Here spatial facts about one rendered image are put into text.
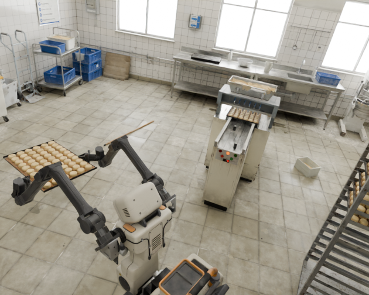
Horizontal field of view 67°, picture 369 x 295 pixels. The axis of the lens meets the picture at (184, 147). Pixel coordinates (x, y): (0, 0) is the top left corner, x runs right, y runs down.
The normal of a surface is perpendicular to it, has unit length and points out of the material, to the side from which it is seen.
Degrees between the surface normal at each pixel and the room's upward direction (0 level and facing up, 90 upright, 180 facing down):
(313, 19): 90
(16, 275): 0
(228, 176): 90
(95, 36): 90
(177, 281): 1
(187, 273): 1
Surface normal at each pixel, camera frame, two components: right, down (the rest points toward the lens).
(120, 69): -0.16, 0.11
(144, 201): 0.65, -0.27
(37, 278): 0.13, -0.85
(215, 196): -0.35, 0.45
